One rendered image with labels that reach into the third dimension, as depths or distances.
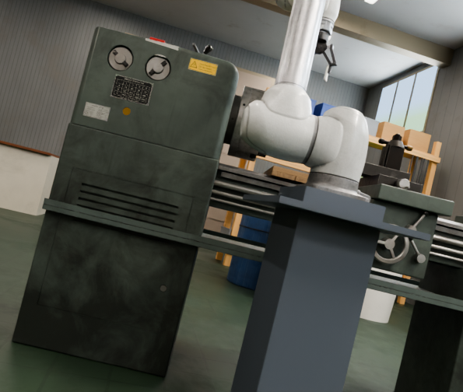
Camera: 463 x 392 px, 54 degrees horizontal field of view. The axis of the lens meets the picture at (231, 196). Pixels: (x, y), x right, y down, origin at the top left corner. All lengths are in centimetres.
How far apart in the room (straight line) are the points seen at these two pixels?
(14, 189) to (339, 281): 569
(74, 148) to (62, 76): 768
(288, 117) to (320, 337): 64
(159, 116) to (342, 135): 75
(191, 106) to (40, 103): 777
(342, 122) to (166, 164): 72
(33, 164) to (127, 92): 482
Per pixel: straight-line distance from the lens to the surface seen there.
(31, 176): 659
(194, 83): 182
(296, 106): 137
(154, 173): 177
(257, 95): 196
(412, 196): 188
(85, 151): 183
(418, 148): 695
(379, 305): 459
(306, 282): 130
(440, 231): 211
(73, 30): 971
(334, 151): 136
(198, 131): 178
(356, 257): 135
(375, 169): 201
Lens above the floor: 68
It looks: 2 degrees up
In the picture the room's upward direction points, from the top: 14 degrees clockwise
